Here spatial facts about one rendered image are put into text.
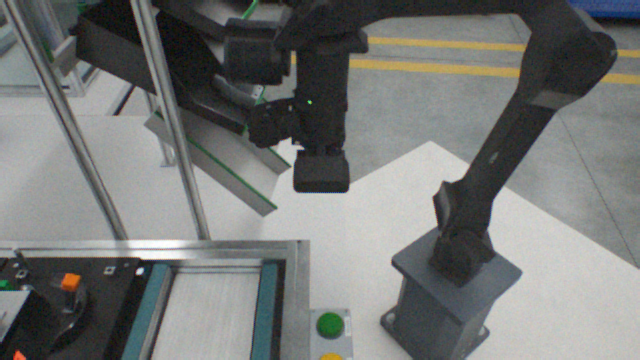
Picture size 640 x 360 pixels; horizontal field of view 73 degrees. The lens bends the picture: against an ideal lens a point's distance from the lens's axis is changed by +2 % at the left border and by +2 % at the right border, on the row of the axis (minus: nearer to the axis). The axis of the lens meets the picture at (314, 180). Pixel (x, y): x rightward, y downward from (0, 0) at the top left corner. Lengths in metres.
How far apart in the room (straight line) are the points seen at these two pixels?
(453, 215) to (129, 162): 0.93
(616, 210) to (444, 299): 2.10
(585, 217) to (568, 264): 1.51
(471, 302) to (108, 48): 0.66
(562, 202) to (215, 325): 2.12
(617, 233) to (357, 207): 1.75
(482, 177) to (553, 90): 0.14
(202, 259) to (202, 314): 0.10
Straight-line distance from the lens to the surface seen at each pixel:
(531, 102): 0.52
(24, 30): 0.73
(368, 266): 0.95
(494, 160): 0.55
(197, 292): 0.86
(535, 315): 0.97
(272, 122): 0.49
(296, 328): 0.76
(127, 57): 0.74
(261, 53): 0.46
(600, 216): 2.64
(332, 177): 0.45
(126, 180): 1.22
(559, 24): 0.47
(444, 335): 0.76
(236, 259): 0.84
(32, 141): 1.49
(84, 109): 1.57
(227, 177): 0.81
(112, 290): 0.85
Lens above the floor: 1.62
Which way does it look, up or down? 42 degrees down
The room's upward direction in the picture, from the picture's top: straight up
